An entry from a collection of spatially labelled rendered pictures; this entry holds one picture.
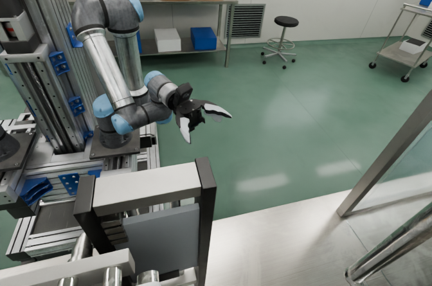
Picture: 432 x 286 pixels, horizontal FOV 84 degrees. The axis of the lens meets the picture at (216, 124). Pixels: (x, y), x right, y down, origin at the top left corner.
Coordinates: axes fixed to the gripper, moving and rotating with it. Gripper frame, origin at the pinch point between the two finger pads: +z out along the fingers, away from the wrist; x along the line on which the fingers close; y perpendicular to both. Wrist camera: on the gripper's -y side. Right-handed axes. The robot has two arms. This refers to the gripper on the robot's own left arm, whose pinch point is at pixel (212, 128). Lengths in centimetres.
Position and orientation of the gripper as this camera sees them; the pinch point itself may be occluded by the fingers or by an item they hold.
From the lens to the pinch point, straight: 66.9
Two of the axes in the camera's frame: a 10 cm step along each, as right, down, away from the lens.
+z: 6.3, 5.5, -5.5
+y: 0.4, 6.8, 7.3
